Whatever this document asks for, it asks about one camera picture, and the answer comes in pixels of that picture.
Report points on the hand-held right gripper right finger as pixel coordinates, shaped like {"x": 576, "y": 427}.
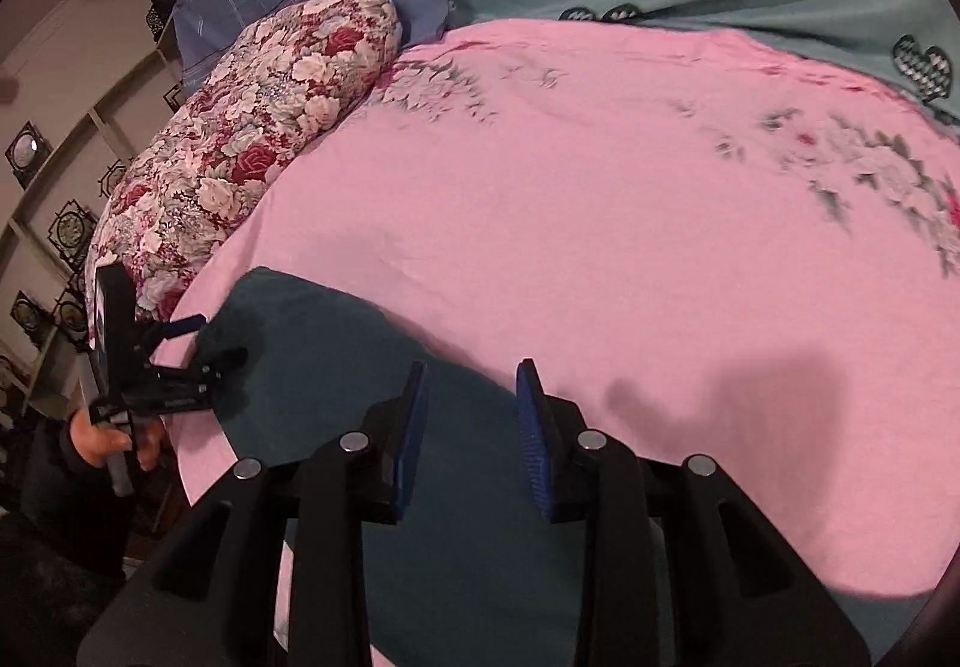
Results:
{"x": 534, "y": 446}

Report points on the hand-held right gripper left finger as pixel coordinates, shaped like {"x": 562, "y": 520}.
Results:
{"x": 411, "y": 446}

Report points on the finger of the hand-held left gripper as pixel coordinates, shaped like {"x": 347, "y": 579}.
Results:
{"x": 184, "y": 325}
{"x": 221, "y": 362}

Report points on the dark teal pants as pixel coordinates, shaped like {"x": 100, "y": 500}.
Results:
{"x": 337, "y": 374}

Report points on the person's left forearm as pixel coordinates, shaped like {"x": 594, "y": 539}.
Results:
{"x": 64, "y": 494}

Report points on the person's left hand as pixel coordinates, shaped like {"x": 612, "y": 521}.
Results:
{"x": 97, "y": 446}

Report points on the row of black lattice ornaments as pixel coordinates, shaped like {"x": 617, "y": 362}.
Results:
{"x": 69, "y": 233}

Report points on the red floral pillow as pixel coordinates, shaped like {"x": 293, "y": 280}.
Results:
{"x": 247, "y": 134}

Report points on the pink floral bed sheet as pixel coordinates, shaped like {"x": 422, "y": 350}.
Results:
{"x": 600, "y": 224}

